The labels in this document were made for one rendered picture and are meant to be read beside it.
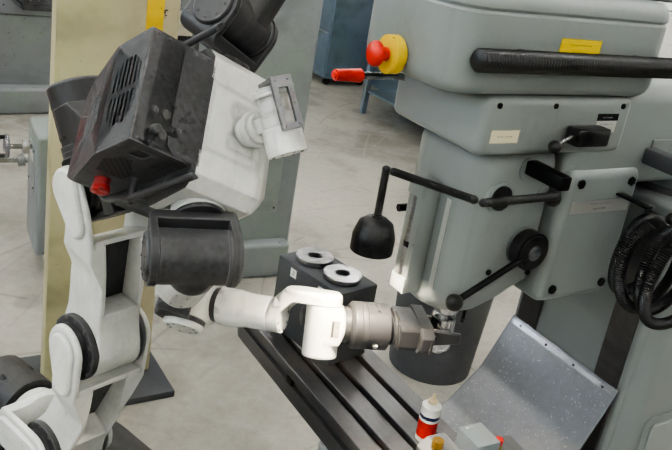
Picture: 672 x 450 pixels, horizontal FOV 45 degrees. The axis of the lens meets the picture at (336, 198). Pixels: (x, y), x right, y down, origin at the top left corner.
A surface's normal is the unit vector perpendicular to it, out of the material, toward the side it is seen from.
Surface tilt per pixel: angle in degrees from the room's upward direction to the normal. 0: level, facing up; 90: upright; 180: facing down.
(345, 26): 90
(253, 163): 58
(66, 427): 90
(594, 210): 90
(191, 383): 0
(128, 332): 81
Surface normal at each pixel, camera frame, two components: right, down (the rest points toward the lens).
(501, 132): 0.50, 0.38
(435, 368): -0.04, 0.41
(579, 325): -0.85, 0.06
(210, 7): -0.43, -0.27
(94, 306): -0.65, 0.17
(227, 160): 0.72, -0.19
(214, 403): 0.15, -0.92
